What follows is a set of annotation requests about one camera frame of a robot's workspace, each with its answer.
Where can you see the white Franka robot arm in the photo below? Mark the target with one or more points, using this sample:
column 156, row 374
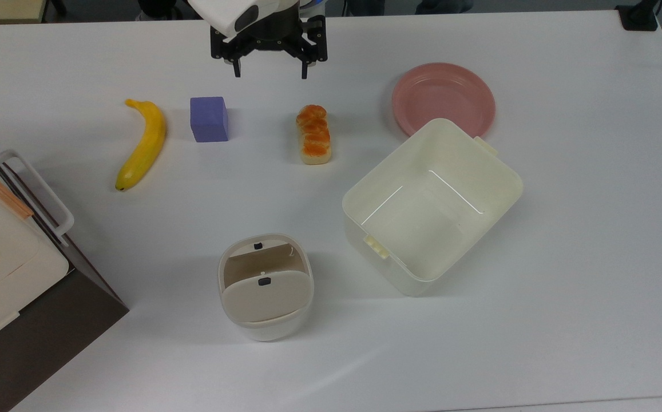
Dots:
column 222, row 12

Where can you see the beige trash can lid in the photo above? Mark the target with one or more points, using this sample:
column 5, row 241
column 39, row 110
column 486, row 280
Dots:
column 266, row 297

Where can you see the black table clamp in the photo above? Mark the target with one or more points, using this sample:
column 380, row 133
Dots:
column 638, row 16

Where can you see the small white trash can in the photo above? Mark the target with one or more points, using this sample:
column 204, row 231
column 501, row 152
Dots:
column 268, row 329

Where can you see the white plastic storage bin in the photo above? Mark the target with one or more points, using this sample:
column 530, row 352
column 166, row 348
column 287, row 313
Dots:
column 431, row 209

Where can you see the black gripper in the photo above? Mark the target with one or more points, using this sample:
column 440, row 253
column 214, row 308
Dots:
column 268, row 35

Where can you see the tan wooden board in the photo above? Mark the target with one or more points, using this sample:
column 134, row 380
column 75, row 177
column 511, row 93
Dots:
column 2, row 8

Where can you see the purple foam block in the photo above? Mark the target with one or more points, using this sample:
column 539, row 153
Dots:
column 209, row 119

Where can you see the yellow banana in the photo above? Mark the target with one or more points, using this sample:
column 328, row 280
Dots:
column 146, row 143

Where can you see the glazed bread loaf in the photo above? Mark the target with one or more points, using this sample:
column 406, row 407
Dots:
column 314, row 134

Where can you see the pink round plate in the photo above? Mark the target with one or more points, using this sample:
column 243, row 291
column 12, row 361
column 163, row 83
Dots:
column 442, row 97

